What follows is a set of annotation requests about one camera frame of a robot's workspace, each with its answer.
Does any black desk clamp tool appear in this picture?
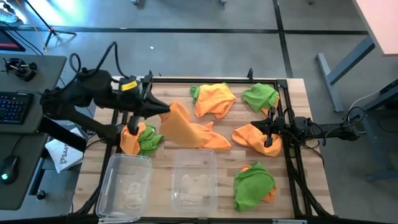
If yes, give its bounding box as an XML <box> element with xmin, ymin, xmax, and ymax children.
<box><xmin>2</xmin><ymin>57</ymin><xmax>38</xmax><ymax>82</ymax></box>

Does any white cable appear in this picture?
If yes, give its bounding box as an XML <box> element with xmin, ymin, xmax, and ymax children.
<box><xmin>346</xmin><ymin>89</ymin><xmax>382</xmax><ymax>135</ymax></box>

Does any black tripod stand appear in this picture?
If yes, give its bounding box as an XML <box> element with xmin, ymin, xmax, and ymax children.
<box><xmin>24</xmin><ymin>0</ymin><xmax>77</xmax><ymax>50</ymax></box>

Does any clear plastic bin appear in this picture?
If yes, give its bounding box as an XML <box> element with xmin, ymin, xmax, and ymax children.
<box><xmin>170</xmin><ymin>148</ymin><xmax>218</xmax><ymax>214</ymax></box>
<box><xmin>95</xmin><ymin>152</ymin><xmax>153</xmax><ymax>222</ymax></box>

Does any black flat bar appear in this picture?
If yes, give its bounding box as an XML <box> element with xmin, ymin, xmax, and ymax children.
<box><xmin>39</xmin><ymin>116</ymin><xmax>88</xmax><ymax>153</ymax></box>

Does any yellow label tag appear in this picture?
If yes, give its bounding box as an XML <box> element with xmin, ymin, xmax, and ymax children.
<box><xmin>121</xmin><ymin>81</ymin><xmax>139</xmax><ymax>92</ymax></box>

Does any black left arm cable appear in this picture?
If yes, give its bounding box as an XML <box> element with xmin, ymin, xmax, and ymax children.
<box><xmin>68</xmin><ymin>40</ymin><xmax>129</xmax><ymax>82</ymax></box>

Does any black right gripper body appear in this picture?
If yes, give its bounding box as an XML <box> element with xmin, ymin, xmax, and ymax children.
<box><xmin>264</xmin><ymin>106</ymin><xmax>286</xmax><ymax>149</ymax></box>

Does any white printed bag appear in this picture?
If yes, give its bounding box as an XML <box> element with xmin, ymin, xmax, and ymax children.
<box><xmin>45</xmin><ymin>127</ymin><xmax>85</xmax><ymax>174</ymax></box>

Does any black aluminium rig frame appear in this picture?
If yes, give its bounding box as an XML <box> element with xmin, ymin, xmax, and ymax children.
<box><xmin>73</xmin><ymin>76</ymin><xmax>335</xmax><ymax>224</ymax></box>

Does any black backlit keyboard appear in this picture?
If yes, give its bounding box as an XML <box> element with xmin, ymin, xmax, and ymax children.
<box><xmin>0</xmin><ymin>91</ymin><xmax>35</xmax><ymax>125</ymax></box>

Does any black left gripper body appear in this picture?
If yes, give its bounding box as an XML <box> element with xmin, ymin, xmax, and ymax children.
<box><xmin>119</xmin><ymin>77</ymin><xmax>154</xmax><ymax>135</ymax></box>

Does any white shoe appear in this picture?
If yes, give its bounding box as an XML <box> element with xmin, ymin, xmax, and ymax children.
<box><xmin>0</xmin><ymin>7</ymin><xmax>19</xmax><ymax>24</ymax></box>

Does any dark grey desk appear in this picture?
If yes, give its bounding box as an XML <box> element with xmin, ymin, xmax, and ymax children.
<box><xmin>0</xmin><ymin>54</ymin><xmax>68</xmax><ymax>211</ymax></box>

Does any blue-grey desk frame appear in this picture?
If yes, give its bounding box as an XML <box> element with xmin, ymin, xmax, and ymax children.
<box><xmin>343</xmin><ymin>79</ymin><xmax>398</xmax><ymax>183</ymax></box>

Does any grey table leg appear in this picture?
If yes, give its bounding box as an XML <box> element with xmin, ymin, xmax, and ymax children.
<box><xmin>315</xmin><ymin>35</ymin><xmax>376</xmax><ymax>113</ymax></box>

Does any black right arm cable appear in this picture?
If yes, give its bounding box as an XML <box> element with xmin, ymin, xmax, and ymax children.
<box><xmin>346</xmin><ymin>106</ymin><xmax>367</xmax><ymax>125</ymax></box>

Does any pale pink table top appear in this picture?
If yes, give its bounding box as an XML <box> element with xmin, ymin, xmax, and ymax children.
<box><xmin>353</xmin><ymin>0</ymin><xmax>398</xmax><ymax>57</ymax></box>

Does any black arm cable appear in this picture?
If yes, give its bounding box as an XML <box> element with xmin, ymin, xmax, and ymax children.
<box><xmin>346</xmin><ymin>106</ymin><xmax>367</xmax><ymax>125</ymax></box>
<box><xmin>68</xmin><ymin>40</ymin><xmax>129</xmax><ymax>82</ymax></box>

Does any black computer mouse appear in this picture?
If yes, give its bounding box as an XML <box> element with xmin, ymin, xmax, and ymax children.
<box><xmin>0</xmin><ymin>154</ymin><xmax>19</xmax><ymax>185</ymax></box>

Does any black floor cable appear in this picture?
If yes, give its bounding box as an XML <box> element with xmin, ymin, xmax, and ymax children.
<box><xmin>0</xmin><ymin>21</ymin><xmax>44</xmax><ymax>55</ymax></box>

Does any yellow cable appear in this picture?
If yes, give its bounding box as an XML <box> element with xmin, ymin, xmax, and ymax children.
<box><xmin>14</xmin><ymin>0</ymin><xmax>49</xmax><ymax>55</ymax></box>

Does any silver metal bracket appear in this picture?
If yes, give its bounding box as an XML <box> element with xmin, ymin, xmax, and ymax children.
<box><xmin>98</xmin><ymin>217</ymin><xmax>134</xmax><ymax>224</ymax></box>
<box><xmin>272</xmin><ymin>219</ymin><xmax>308</xmax><ymax>224</ymax></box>

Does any dark computer monitor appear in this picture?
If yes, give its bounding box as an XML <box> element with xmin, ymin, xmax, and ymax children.
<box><xmin>0</xmin><ymin>27</ymin><xmax>26</xmax><ymax>52</ymax></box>

